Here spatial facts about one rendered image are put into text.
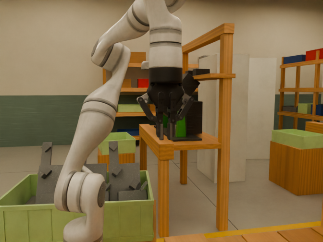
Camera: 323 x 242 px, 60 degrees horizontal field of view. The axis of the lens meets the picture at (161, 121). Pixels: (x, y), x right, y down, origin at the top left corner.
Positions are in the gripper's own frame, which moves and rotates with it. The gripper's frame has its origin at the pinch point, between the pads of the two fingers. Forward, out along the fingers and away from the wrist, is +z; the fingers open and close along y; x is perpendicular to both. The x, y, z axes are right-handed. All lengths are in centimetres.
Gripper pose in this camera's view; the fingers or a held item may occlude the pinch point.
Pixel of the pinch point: (165, 131)
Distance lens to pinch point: 63.6
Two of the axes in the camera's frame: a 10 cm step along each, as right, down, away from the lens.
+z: 0.0, 9.9, 1.1
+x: -2.0, -1.1, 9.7
